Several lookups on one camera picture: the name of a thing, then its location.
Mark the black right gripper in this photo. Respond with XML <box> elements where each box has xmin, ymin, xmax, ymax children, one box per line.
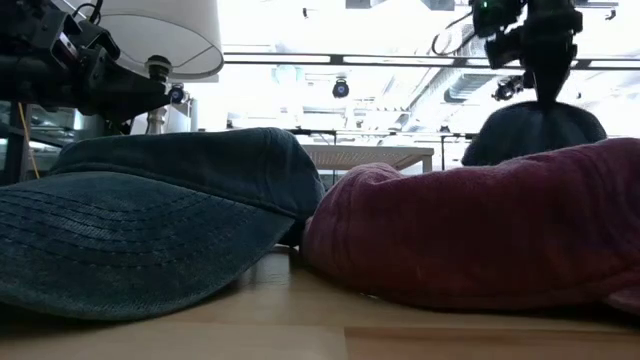
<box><xmin>483</xmin><ymin>25</ymin><xmax>580</xmax><ymax>106</ymax></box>

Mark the white shade silver table lamp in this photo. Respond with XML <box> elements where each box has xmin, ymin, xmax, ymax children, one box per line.
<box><xmin>49</xmin><ymin>0</ymin><xmax>225</xmax><ymax>136</ymax></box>

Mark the yellow cable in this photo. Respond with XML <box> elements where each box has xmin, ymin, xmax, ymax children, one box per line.
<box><xmin>17</xmin><ymin>101</ymin><xmax>41</xmax><ymax>181</ymax></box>

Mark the blue denim cap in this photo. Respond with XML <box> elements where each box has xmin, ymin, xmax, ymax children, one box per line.
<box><xmin>0</xmin><ymin>127</ymin><xmax>327</xmax><ymax>321</ymax></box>
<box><xmin>460</xmin><ymin>100</ymin><xmax>609</xmax><ymax>167</ymax></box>

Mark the silver ventilation duct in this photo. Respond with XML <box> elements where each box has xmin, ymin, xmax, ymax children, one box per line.
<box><xmin>399</xmin><ymin>64</ymin><xmax>501</xmax><ymax>131</ymax></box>

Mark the black ceiling light rail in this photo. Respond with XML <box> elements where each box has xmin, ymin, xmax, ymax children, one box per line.
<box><xmin>223</xmin><ymin>51</ymin><xmax>640</xmax><ymax>70</ymax></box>

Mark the white metal shelf riser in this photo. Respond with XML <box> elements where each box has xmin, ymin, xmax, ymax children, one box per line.
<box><xmin>301</xmin><ymin>144</ymin><xmax>435</xmax><ymax>174</ymax></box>

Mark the maroon cap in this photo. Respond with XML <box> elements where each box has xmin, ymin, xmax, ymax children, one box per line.
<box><xmin>299</xmin><ymin>137</ymin><xmax>640</xmax><ymax>316</ymax></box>

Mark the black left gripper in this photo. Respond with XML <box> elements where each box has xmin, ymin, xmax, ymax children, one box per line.
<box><xmin>48</xmin><ymin>8</ymin><xmax>173</xmax><ymax>124</ymax></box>

